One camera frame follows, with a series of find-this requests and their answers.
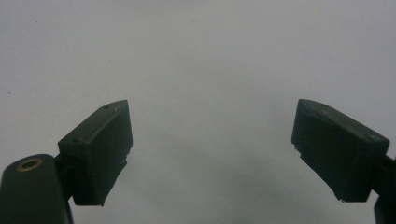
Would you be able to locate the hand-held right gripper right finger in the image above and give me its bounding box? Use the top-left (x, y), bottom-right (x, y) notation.
top-left (290, 98), bottom-right (396, 203)

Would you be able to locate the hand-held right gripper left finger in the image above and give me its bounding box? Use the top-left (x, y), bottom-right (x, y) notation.
top-left (54, 99), bottom-right (134, 207)

